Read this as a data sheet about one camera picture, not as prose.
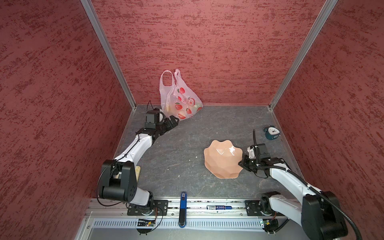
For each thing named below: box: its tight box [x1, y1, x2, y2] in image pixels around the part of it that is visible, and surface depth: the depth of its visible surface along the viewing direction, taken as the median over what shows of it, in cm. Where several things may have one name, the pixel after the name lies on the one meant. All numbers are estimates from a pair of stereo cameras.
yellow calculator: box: [135, 165, 141, 183], surface depth 87 cm
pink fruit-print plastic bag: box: [159, 69, 204, 121], surface depth 111 cm
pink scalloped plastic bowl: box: [204, 140, 244, 179], surface depth 92 cm
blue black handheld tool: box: [178, 191, 188, 228], surface depth 74 cm
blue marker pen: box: [206, 205, 233, 210], surface depth 75 cm
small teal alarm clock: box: [263, 124, 281, 140], surface depth 102 cm
